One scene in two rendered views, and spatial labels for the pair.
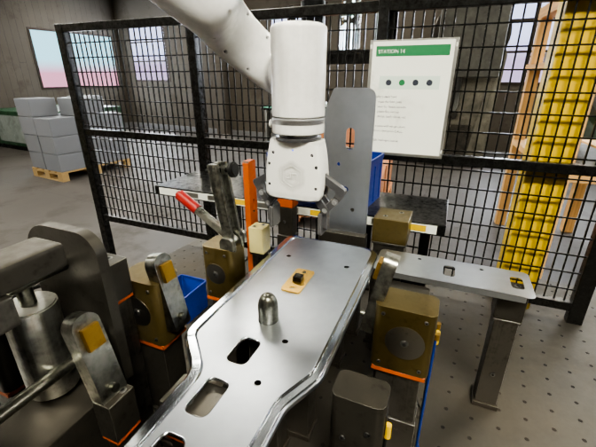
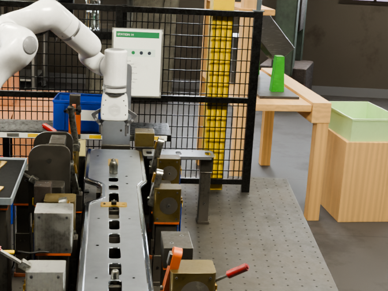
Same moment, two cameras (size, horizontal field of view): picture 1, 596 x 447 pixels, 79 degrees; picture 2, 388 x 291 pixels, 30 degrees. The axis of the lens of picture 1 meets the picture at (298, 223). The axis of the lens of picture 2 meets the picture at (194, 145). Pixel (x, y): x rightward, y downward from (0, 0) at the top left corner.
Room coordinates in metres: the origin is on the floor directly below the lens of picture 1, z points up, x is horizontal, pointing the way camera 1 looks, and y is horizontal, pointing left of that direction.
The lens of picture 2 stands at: (-1.85, 1.06, 1.81)
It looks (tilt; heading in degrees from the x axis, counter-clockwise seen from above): 15 degrees down; 330
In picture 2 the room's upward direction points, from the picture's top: 3 degrees clockwise
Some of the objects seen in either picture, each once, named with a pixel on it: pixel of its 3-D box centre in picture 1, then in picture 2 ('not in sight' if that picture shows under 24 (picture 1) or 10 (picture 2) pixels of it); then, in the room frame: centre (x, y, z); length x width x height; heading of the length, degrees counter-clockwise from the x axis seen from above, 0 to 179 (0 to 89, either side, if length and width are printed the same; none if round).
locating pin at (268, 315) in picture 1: (268, 309); (113, 168); (0.48, 0.05, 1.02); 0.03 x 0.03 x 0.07
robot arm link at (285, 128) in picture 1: (296, 126); (114, 88); (0.60, 0.00, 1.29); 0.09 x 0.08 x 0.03; 67
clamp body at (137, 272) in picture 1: (157, 360); not in sight; (0.51, 0.26, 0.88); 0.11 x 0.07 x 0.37; 67
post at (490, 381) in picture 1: (497, 347); (204, 189); (0.59, -0.41, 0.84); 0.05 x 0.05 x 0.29; 67
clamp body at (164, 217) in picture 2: not in sight; (169, 235); (0.15, -0.02, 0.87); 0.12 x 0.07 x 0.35; 67
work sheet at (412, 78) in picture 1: (406, 100); (136, 63); (1.07, -0.31, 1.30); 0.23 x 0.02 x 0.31; 67
